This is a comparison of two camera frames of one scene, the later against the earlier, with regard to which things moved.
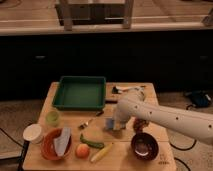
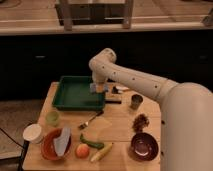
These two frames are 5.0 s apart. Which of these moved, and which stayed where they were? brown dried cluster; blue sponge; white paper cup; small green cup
Moved: blue sponge
Stayed: brown dried cluster; white paper cup; small green cup
